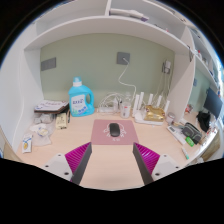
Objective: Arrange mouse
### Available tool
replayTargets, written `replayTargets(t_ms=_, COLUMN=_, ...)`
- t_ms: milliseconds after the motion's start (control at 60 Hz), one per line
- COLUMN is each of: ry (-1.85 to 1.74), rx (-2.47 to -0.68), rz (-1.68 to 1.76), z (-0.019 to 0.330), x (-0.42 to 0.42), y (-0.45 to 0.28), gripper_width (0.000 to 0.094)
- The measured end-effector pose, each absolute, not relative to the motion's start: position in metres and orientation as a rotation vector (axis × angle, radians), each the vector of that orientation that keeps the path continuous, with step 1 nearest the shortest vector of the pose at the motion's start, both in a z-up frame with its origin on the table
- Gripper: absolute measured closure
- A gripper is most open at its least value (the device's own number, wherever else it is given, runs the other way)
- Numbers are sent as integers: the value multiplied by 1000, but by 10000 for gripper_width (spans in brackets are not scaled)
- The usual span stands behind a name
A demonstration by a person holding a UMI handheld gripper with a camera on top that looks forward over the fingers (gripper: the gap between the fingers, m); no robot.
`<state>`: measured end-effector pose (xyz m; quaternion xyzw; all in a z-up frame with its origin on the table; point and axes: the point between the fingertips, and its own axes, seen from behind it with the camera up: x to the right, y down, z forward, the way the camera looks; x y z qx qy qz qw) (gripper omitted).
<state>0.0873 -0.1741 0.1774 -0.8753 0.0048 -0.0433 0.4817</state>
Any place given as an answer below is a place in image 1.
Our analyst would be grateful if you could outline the grey blank wall plate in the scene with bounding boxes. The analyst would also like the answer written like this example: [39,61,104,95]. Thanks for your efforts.
[40,57,57,72]

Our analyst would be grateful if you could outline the gold foil packet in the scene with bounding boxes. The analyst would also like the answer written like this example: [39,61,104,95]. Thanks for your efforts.
[143,105,166,123]

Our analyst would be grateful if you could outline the clear plastic bottle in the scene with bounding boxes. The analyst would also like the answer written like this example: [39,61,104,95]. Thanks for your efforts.
[120,92,133,119]

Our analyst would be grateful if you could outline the pink printed mouse pad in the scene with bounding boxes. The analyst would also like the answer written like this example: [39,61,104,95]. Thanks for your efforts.
[90,119,140,146]

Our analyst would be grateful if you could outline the small white jar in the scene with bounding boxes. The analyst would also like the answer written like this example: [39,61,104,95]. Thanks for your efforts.
[166,113,176,126]

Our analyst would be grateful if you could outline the black computer mouse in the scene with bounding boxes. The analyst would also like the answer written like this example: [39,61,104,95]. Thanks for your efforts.
[108,122,121,138]

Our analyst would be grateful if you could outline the grey wall outlet plate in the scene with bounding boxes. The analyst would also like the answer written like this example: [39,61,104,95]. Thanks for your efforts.
[116,51,131,66]

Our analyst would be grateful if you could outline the white power strip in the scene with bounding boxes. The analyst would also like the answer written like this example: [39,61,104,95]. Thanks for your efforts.
[98,105,116,113]

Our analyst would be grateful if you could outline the blue detergent bottle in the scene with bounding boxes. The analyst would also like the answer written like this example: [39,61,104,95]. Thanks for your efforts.
[68,76,96,118]

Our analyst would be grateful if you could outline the white wall outlet cable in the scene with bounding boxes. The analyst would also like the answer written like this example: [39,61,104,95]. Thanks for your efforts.
[117,58,138,98]

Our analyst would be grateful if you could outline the white wall charger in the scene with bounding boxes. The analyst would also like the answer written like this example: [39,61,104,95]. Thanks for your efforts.
[162,59,173,75]

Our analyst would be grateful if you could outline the white and yellow packet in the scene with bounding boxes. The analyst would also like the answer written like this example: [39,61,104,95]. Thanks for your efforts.
[21,133,34,155]

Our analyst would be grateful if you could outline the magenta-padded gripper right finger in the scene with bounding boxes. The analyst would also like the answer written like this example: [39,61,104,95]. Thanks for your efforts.
[132,142,184,186]

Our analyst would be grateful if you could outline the white remote control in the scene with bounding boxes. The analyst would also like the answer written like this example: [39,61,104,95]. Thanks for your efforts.
[166,124,187,146]

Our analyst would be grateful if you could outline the black bag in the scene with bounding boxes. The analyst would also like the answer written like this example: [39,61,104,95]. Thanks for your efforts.
[196,110,212,133]

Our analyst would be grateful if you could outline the cream small carton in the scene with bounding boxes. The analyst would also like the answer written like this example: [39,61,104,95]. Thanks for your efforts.
[55,112,69,130]

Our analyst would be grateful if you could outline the white router with antennas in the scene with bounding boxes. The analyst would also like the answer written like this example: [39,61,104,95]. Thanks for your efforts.
[132,91,171,126]

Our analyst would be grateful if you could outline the green pen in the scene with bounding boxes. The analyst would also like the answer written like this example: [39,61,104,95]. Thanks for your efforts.
[180,147,190,161]

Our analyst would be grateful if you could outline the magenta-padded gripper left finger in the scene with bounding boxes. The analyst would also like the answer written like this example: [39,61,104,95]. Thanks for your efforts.
[42,141,93,186]

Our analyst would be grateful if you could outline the clear plastic bag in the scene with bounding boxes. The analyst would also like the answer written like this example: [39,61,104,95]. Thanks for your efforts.
[29,113,56,147]

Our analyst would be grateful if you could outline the black zip pouch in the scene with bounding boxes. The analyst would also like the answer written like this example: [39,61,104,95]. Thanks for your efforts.
[181,122,203,145]

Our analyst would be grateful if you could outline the white printed booklet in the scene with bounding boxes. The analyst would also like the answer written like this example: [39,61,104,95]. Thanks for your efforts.
[34,99,69,111]

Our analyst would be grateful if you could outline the white coiled cable bundle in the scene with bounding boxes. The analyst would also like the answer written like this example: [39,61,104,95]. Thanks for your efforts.
[98,91,126,114]

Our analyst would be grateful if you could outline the black computer monitor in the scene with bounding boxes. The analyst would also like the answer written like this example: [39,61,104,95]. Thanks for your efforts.
[203,87,224,120]

